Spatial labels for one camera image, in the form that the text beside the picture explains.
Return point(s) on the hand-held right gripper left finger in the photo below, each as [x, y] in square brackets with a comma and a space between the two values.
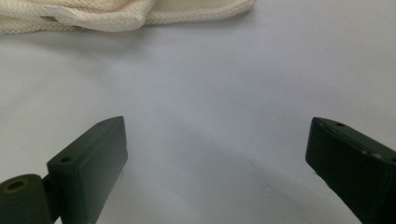
[90, 165]

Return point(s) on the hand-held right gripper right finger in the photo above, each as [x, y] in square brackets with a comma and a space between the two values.
[358, 165]

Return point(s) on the cream mesh cloth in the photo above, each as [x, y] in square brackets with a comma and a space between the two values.
[124, 14]

